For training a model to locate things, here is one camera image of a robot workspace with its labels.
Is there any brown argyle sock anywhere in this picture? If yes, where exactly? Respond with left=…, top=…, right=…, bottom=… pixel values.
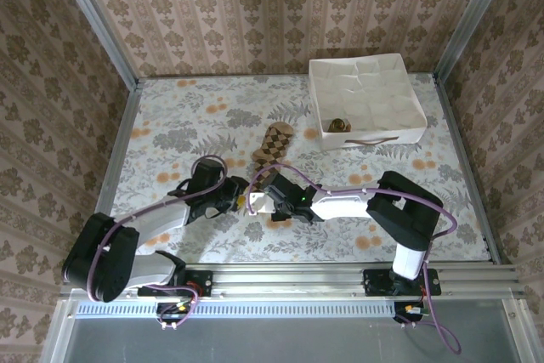
left=251, top=122, right=296, bottom=194

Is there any yellow-brown sock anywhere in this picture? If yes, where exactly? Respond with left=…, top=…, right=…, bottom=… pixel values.
left=326, top=117, right=354, bottom=133

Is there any floral tablecloth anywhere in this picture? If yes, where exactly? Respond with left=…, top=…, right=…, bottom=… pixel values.
left=108, top=75, right=490, bottom=263

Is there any white fabric organizer box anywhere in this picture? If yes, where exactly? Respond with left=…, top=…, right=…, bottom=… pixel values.
left=308, top=53, right=428, bottom=151

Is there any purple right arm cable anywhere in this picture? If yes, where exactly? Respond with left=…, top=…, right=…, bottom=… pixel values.
left=246, top=165, right=463, bottom=354

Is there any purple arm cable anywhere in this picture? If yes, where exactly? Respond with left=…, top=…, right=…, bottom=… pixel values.
left=87, top=156, right=229, bottom=303
left=246, top=165, right=463, bottom=354

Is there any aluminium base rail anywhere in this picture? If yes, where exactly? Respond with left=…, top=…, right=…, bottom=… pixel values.
left=182, top=263, right=526, bottom=301

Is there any white slotted cable duct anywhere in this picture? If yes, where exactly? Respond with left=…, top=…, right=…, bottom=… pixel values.
left=76, top=301, right=400, bottom=318

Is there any aluminium table side rail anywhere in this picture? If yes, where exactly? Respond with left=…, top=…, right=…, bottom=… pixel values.
left=97, top=77, right=144, bottom=215
left=432, top=73, right=502, bottom=265

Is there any black connector with wires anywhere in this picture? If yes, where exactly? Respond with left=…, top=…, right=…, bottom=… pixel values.
left=155, top=290, right=201, bottom=332
left=393, top=299, right=431, bottom=329

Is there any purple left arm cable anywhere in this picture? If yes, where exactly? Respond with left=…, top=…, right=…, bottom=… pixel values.
left=87, top=156, right=229, bottom=303

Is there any aluminium frame post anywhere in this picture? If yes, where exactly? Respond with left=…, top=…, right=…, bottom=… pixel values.
left=49, top=0, right=140, bottom=91
left=432, top=0, right=518, bottom=82

